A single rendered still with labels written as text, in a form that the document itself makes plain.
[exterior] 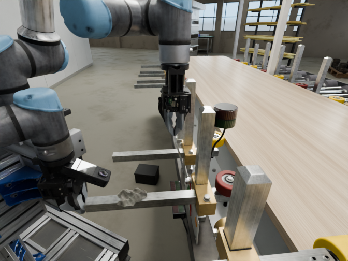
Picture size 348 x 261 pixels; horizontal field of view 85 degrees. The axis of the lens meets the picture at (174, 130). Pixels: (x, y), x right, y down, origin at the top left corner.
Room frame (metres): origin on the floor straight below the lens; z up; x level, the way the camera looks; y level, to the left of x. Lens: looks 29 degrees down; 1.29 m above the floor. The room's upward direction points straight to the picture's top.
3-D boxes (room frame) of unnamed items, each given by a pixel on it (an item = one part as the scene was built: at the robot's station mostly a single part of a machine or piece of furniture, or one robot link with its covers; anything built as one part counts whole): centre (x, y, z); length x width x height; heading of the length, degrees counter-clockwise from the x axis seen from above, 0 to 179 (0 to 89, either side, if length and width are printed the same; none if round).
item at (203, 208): (0.42, -0.09, 0.85); 0.13 x 0.06 x 0.05; 5
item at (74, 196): (0.35, 0.26, 0.90); 0.05 x 0.02 x 0.09; 6
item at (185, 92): (0.48, 0.00, 1.15); 0.09 x 0.08 x 0.12; 6
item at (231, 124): (0.45, -0.13, 1.08); 0.06 x 0.06 x 0.02
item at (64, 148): (0.37, 0.28, 1.05); 0.08 x 0.08 x 0.05
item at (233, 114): (0.45, -0.13, 1.10); 0.06 x 0.06 x 0.02
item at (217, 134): (0.67, -0.17, 0.85); 0.08 x 0.08 x 0.11
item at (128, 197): (0.39, 0.12, 0.87); 0.09 x 0.07 x 0.02; 95
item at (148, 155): (0.65, 0.03, 0.82); 0.43 x 0.03 x 0.04; 95
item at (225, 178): (0.41, -0.16, 0.85); 0.08 x 0.08 x 0.11
